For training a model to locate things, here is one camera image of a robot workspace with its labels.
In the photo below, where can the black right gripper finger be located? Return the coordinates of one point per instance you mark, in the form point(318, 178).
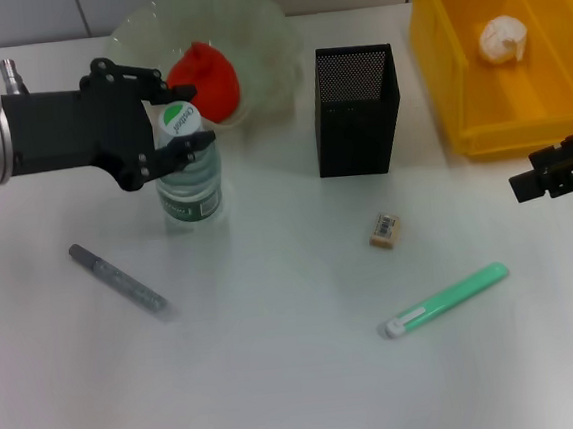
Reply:
point(562, 151)
point(530, 185)

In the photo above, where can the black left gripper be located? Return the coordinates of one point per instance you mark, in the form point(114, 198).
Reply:
point(73, 128)

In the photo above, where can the red-orange fruit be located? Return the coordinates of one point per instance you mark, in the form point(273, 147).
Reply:
point(215, 85)

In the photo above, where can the clear plastic water bottle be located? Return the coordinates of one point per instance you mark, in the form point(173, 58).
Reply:
point(190, 203)

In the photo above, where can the white paper ball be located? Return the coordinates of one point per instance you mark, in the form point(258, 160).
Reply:
point(499, 37)

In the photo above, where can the beige eraser with barcode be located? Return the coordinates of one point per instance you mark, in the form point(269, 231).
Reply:
point(384, 231)

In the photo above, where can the green glass fruit bowl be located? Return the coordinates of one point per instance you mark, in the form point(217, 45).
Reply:
point(251, 42)

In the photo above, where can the gray marker pen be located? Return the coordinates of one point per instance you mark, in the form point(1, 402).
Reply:
point(117, 282)

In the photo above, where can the black mesh pen holder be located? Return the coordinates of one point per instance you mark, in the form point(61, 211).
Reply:
point(355, 138)

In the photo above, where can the yellow plastic bin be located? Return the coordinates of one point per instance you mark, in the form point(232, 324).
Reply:
point(508, 115)

